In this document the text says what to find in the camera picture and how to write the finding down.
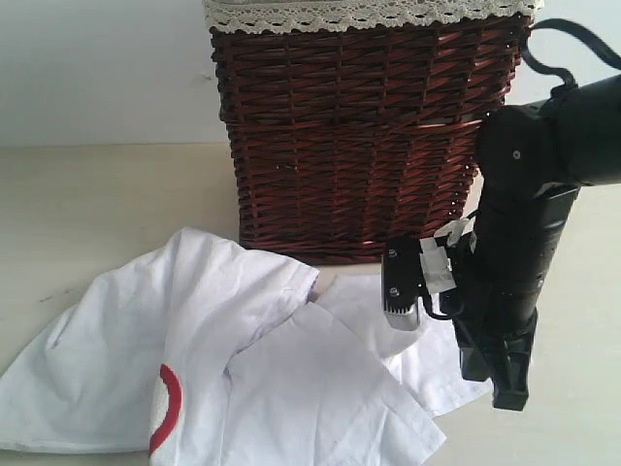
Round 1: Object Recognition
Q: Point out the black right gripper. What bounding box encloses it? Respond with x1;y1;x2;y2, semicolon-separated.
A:
439;232;539;412

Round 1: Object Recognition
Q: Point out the white t-shirt red patch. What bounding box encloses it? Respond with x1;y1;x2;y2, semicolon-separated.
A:
1;228;491;465

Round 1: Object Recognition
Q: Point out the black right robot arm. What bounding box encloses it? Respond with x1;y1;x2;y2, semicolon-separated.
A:
441;77;620;412

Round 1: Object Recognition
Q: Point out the dark brown wicker basket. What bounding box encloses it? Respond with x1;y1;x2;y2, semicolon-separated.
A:
212;14;531;264

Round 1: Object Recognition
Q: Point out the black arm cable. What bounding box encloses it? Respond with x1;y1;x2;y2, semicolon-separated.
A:
519;17;621;91

